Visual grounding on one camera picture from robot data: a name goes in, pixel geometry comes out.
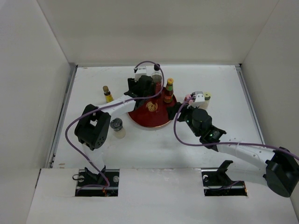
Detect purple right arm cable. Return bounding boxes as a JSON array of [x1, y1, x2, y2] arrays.
[[174, 94, 299, 189]]

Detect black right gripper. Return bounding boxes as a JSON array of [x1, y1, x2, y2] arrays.
[[166, 102, 201, 137]]

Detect red round lacquer tray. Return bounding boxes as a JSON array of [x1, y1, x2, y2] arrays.
[[128, 91, 177, 128]]

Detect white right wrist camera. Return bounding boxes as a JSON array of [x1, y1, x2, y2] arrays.
[[189, 91, 205, 108]]

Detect aluminium table rail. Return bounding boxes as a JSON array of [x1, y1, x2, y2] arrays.
[[70, 62, 242, 67], [235, 65, 265, 144], [44, 63, 78, 168]]

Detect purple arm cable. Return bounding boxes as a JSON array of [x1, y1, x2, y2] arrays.
[[65, 61, 166, 196], [174, 94, 299, 189]]

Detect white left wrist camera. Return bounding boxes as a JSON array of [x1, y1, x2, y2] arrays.
[[134, 66, 147, 82]]

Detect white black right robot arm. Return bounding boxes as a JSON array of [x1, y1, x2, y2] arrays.
[[166, 101, 299, 197]]

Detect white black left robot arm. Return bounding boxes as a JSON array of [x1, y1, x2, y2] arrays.
[[74, 75, 155, 151]]

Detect right aluminium table rail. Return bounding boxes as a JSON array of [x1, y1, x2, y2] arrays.
[[235, 65, 265, 144]]

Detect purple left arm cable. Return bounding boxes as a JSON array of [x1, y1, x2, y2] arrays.
[[65, 61, 166, 196]]

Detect yellow label gold cap bottle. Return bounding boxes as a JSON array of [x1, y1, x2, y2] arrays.
[[103, 86, 114, 103]]

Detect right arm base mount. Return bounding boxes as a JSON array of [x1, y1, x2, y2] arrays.
[[201, 160, 247, 196]]

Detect tall dark bottle red label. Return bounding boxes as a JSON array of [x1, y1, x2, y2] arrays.
[[151, 64, 162, 84]]

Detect pale squeeze bottle yellow cap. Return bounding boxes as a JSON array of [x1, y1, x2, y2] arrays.
[[201, 92, 211, 110]]

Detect red lid chili sauce jar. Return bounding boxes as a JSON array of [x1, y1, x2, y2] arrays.
[[155, 82, 162, 94]]

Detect back aluminium table rail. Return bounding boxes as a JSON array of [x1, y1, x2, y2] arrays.
[[70, 62, 242, 67]]

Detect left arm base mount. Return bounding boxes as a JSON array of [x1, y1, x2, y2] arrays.
[[72, 167, 120, 197]]

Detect left aluminium table rail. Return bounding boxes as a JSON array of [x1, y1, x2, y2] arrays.
[[44, 63, 78, 168]]

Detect clear grinder with black top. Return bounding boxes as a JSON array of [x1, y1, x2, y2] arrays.
[[110, 118, 126, 139]]

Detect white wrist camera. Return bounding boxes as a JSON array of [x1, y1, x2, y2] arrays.
[[189, 91, 205, 108], [134, 66, 147, 82]]

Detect pink lid spice jar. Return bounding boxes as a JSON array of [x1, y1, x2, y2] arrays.
[[184, 94, 193, 105]]

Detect yellow cap red sauce bottle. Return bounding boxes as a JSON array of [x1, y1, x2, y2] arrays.
[[164, 78, 174, 103]]

